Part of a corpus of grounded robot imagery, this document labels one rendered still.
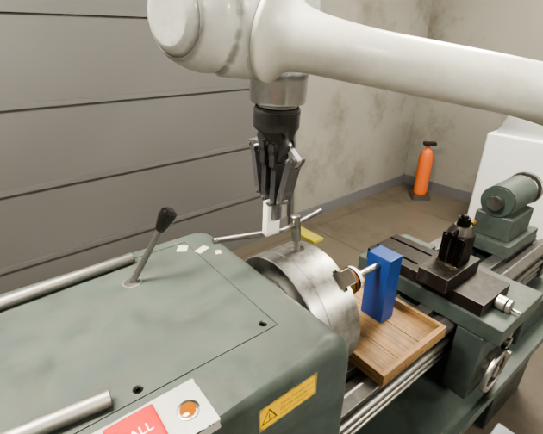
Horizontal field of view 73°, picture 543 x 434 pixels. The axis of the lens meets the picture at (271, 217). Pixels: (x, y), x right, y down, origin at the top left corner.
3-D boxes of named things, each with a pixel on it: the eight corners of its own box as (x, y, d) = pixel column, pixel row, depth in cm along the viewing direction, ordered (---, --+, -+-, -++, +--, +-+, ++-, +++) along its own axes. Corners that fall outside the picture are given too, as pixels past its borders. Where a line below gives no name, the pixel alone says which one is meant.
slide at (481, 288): (480, 318, 110) (483, 306, 109) (366, 257, 141) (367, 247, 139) (507, 294, 120) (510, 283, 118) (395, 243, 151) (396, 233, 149)
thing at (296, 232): (296, 257, 88) (294, 213, 84) (303, 259, 87) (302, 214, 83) (290, 261, 87) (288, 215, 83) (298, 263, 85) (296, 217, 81)
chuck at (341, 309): (333, 404, 83) (333, 282, 71) (252, 334, 106) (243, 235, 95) (359, 383, 88) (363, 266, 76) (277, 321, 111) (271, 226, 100)
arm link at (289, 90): (283, 60, 61) (282, 97, 64) (237, 62, 56) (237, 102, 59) (322, 68, 55) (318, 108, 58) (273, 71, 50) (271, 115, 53)
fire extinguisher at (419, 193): (436, 197, 435) (447, 142, 407) (423, 203, 419) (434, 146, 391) (415, 190, 455) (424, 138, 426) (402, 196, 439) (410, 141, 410)
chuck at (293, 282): (321, 412, 81) (320, 288, 70) (243, 340, 105) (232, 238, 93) (333, 404, 83) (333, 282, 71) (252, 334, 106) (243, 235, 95)
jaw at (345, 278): (315, 309, 89) (340, 294, 80) (304, 290, 90) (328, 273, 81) (346, 292, 95) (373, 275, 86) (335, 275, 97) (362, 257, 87)
